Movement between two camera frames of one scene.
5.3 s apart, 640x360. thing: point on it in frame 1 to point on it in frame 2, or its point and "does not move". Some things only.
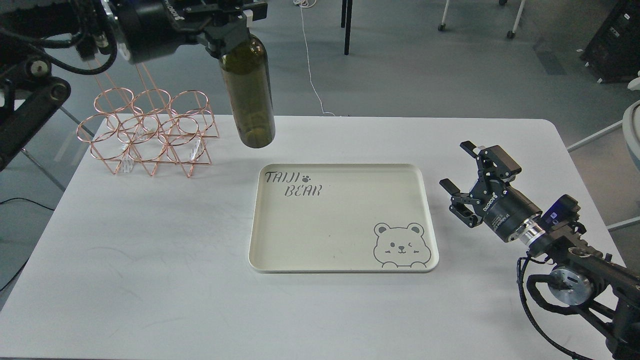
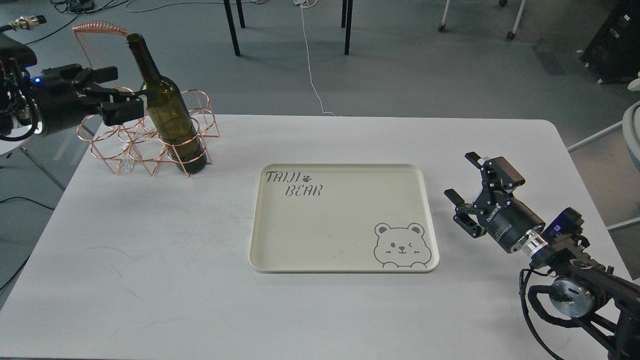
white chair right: [631, 124] does not move
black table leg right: [348, 22] does not move
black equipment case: [613, 54] does not move
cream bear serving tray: [338, 218] does not move
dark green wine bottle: [248, 73] to [167, 102]
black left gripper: [152, 28] to [63, 96]
